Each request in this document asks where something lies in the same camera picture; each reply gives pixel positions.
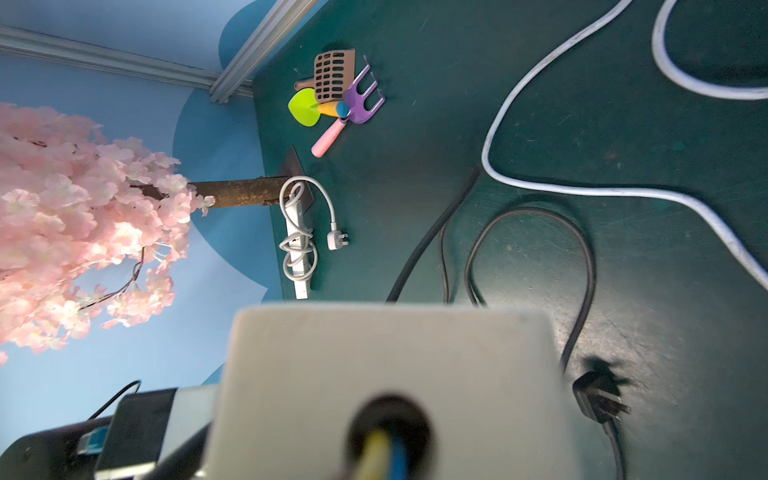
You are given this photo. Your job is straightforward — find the white power strip cord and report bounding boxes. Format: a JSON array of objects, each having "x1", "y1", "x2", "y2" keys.
[{"x1": 277, "y1": 175, "x2": 350, "y2": 284}]

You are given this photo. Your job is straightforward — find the white power strip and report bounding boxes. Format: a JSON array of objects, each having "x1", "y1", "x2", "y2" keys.
[{"x1": 279, "y1": 176, "x2": 317, "y2": 300}]

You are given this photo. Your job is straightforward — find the beige red socket power strip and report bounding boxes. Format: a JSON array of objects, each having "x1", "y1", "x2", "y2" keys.
[{"x1": 206, "y1": 303, "x2": 583, "y2": 479}]

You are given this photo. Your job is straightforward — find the black power cord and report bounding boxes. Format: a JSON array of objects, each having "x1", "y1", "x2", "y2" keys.
[{"x1": 385, "y1": 167, "x2": 632, "y2": 480}]

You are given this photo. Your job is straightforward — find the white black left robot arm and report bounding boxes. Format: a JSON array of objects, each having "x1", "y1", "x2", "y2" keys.
[{"x1": 1, "y1": 380, "x2": 219, "y2": 479}]

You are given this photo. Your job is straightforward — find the purple pink toy rake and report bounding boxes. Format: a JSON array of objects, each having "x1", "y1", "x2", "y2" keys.
[{"x1": 311, "y1": 56, "x2": 385, "y2": 158}]

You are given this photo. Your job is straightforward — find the green yellow toy trowel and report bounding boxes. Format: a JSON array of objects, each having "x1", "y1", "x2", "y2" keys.
[{"x1": 288, "y1": 88, "x2": 350, "y2": 127}]

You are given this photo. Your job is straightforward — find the brown artificial tree trunk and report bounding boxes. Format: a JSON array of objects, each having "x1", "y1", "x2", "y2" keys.
[{"x1": 117, "y1": 174, "x2": 288, "y2": 210}]

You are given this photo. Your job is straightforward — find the brown slotted toy scoop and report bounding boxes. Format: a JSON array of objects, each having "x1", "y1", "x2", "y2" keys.
[{"x1": 294, "y1": 49, "x2": 356, "y2": 104}]

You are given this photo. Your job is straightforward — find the pink blossom artificial tree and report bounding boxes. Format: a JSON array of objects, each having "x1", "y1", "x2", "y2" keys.
[{"x1": 1, "y1": 104, "x2": 215, "y2": 352}]

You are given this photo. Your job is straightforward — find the dark metal tree base plate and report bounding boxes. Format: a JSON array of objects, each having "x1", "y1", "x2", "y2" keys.
[{"x1": 281, "y1": 145, "x2": 316, "y2": 214}]

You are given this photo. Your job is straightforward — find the horizontal aluminium frame rail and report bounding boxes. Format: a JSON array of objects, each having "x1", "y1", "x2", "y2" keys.
[{"x1": 209, "y1": 0, "x2": 318, "y2": 104}]

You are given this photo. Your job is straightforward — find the thin white cable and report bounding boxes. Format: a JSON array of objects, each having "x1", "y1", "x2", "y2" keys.
[{"x1": 481, "y1": 0, "x2": 768, "y2": 292}]

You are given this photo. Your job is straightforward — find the left vertical aluminium post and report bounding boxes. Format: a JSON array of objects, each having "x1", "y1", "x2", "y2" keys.
[{"x1": 1, "y1": 25, "x2": 218, "y2": 90}]

